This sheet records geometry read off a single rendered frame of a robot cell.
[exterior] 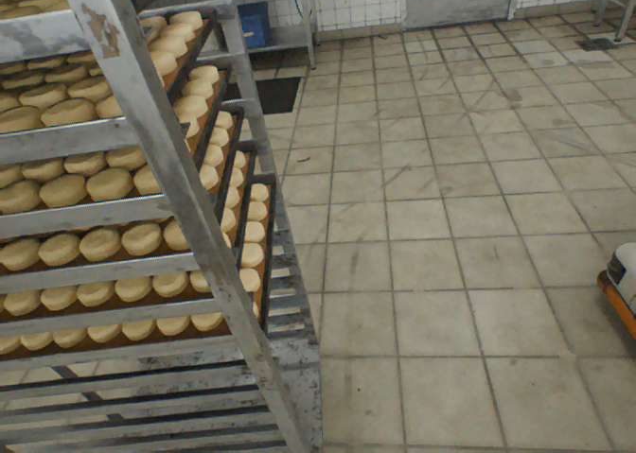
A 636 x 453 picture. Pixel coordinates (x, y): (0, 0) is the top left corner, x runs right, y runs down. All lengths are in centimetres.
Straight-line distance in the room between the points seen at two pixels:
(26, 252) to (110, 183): 18
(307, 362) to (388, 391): 31
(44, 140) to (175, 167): 13
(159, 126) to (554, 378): 150
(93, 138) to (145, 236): 18
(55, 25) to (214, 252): 24
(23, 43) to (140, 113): 10
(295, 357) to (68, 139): 115
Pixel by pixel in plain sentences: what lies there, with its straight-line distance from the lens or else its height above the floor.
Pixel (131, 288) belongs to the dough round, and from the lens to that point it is 65.
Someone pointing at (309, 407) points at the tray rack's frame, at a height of 15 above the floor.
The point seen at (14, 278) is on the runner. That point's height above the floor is 106.
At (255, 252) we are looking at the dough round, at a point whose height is 88.
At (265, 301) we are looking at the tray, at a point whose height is 86.
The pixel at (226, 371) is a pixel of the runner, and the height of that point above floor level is 79.
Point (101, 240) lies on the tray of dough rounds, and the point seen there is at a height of 106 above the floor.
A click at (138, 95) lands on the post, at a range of 36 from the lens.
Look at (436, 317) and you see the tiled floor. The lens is 169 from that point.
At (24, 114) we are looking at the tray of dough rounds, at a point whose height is 124.
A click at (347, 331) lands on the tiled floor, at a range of 165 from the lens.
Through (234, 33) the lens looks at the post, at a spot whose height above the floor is 119.
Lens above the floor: 139
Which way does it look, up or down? 41 degrees down
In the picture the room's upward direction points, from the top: 10 degrees counter-clockwise
